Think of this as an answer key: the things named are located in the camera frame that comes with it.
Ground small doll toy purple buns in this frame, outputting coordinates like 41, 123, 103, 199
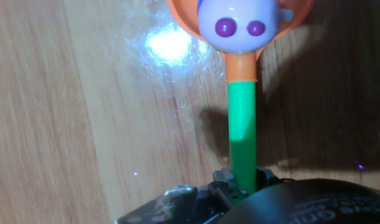
197, 0, 295, 54

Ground orange green toy shovel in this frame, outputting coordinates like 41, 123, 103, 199
167, 0, 315, 195

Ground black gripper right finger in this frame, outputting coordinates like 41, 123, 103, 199
256, 166, 284, 187

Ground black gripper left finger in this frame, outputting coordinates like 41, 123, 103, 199
114, 167, 249, 224

